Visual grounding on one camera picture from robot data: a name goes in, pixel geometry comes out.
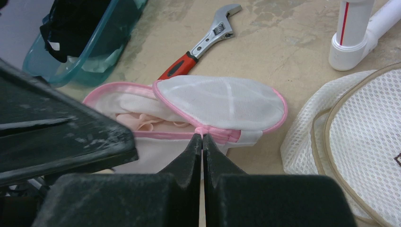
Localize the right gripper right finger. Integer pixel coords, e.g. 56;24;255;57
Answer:
203;134;356;227

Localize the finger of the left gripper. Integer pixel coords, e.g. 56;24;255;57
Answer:
0;61;139;186

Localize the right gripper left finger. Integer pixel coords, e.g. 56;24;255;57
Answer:
33;134;202;227

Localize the light pink bra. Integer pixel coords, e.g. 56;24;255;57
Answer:
116;113;190;131

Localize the teal plastic bin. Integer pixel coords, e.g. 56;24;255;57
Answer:
22;0;147;87

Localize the black bra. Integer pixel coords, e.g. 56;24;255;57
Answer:
40;0;110;63

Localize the white PVC pipe rack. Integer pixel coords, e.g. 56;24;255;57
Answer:
328;0;401;71

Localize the red handled adjustable wrench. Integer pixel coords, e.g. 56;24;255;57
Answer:
158;4;242;80

